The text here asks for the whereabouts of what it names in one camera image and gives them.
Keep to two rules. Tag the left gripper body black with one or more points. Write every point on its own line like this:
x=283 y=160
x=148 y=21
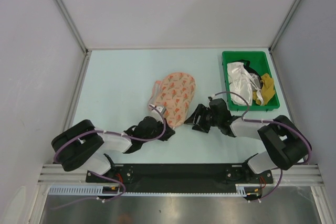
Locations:
x=157 y=131

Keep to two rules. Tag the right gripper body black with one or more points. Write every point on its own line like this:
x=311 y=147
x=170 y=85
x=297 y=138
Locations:
x=214 y=120

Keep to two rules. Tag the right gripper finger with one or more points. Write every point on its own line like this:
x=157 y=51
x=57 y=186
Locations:
x=195 y=116
x=205 y=128

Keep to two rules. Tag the pink floral mesh laundry bag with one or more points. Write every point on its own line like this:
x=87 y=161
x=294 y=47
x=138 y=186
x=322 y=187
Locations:
x=175 y=93

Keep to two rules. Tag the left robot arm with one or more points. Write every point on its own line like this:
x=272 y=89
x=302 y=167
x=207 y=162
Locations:
x=84 y=146

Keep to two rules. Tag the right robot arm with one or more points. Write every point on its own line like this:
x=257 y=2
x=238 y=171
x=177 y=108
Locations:
x=284 y=143

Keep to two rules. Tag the white satin bra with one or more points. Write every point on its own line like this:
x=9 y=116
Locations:
x=240 y=83

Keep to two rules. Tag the grey black bra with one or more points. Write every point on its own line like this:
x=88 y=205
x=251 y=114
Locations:
x=254 y=74

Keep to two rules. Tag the green plastic bin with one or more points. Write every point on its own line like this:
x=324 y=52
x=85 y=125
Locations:
x=258 y=61

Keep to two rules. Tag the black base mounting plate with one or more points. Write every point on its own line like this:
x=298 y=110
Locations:
x=198 y=178

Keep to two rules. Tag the mustard yellow garment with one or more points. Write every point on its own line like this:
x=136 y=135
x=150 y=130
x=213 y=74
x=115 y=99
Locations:
x=263 y=96

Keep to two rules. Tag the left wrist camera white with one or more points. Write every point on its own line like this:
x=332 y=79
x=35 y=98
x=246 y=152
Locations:
x=157 y=112

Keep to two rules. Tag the white slotted cable duct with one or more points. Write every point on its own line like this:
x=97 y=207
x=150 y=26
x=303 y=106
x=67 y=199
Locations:
x=110 y=191

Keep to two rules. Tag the left aluminium frame post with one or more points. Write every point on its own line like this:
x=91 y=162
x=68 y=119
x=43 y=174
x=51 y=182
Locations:
x=71 y=25

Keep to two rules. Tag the aluminium frame post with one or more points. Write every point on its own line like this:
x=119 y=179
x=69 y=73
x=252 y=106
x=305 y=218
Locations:
x=289 y=16
x=71 y=25

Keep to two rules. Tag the aluminium front frame rail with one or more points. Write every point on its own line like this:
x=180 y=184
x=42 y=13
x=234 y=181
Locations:
x=298 y=175

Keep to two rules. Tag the right aluminium frame post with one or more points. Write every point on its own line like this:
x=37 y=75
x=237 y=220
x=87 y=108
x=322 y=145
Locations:
x=289 y=16

